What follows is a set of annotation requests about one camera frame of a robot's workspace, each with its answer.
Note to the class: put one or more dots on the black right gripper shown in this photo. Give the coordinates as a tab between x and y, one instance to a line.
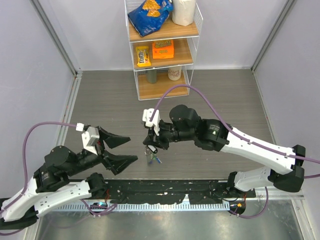
152	139

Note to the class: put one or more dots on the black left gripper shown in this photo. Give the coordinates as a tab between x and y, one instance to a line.
117	162

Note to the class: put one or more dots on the metal key organizer with rings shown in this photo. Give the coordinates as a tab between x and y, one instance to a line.
149	157

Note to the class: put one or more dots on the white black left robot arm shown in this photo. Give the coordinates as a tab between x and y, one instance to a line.
45	191

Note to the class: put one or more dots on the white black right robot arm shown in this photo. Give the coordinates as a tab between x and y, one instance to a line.
281	167

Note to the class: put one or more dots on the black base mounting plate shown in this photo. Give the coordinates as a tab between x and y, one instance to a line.
168	192

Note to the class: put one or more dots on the white printed cup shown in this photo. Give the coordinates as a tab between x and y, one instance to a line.
174	73

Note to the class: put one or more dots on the yellow candy bag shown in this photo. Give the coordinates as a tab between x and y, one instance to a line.
143	58

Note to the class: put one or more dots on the orange candy box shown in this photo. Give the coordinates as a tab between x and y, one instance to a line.
163	49

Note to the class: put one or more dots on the blue chips bag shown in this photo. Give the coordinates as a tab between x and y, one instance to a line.
149	17

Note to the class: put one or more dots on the white paper towel roll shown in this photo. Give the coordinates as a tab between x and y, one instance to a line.
183	12

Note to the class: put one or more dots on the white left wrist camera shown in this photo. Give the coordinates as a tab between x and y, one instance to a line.
90	137

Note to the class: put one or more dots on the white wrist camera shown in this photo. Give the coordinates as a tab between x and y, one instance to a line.
151	119
90	137

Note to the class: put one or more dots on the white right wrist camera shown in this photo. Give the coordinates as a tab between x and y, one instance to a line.
151	119

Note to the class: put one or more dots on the white slotted cable duct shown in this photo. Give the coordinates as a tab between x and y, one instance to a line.
181	207

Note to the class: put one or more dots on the white wire shelf unit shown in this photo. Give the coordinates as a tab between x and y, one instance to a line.
163	37

